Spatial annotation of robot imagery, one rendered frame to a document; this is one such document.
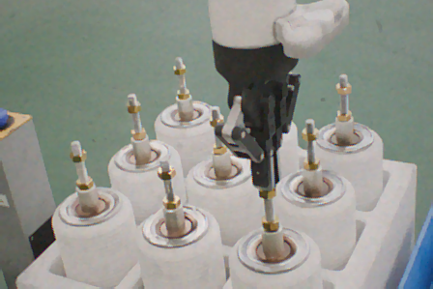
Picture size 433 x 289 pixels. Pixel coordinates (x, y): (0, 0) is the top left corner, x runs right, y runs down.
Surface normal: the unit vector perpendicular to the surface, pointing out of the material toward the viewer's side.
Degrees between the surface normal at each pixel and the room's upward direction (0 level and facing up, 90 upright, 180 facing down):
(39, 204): 90
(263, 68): 90
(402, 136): 0
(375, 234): 0
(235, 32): 90
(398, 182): 0
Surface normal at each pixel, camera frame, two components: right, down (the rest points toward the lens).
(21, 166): 0.89, 0.14
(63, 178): -0.11, -0.87
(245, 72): -0.34, 0.48
